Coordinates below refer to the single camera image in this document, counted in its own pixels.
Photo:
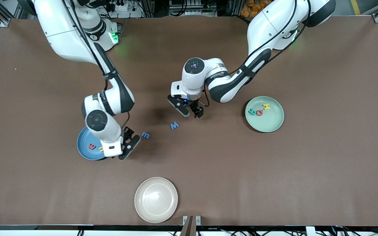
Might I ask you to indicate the metal camera bracket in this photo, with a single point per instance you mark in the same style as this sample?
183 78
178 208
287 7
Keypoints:
189 229

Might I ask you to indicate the yellow capital letter H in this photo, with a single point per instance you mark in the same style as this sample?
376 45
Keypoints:
266 106

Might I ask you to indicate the red capital letter Q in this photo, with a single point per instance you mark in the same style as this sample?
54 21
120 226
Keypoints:
259 113

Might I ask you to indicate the teal capital letter R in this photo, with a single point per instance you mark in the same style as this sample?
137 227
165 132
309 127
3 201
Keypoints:
252 111

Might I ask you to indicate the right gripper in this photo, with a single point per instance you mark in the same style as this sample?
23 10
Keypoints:
127 132

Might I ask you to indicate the beige plate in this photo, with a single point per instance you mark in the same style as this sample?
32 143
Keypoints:
156 200

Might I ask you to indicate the blue plate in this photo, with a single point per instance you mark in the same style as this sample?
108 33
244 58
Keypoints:
84 152

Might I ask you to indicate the orange snack packets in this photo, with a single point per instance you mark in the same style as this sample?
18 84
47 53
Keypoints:
249 9

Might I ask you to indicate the white power strip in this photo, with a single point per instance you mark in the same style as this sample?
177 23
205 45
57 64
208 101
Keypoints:
130 13

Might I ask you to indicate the black electronics rack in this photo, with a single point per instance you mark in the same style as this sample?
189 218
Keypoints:
192 6

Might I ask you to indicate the small white bracket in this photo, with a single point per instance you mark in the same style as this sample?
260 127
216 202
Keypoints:
310 231

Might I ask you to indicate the brown table cover sheet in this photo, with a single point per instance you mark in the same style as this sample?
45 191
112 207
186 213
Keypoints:
307 180

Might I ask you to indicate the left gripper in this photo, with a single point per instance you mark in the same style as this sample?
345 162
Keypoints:
196 107

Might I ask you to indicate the green plate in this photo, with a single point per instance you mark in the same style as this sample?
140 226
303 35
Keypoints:
267 123

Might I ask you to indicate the blue lowercase letter m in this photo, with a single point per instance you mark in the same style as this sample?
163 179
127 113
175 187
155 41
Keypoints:
145 135

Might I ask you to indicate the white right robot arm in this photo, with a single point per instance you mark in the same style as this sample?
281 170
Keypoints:
64 36

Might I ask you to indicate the red lowercase letter w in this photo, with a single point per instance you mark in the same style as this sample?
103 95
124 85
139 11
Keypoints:
91 146

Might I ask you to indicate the blue capital letter M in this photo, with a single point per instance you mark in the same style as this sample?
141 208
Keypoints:
174 125

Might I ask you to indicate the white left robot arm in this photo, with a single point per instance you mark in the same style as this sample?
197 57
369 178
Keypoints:
274 23

